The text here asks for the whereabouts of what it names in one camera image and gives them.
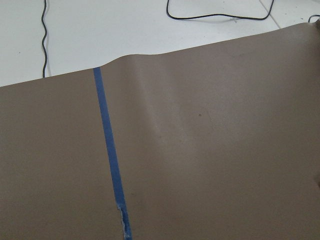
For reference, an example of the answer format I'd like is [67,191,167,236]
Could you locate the black pendant cables on desk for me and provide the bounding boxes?
[41,0,320,78]

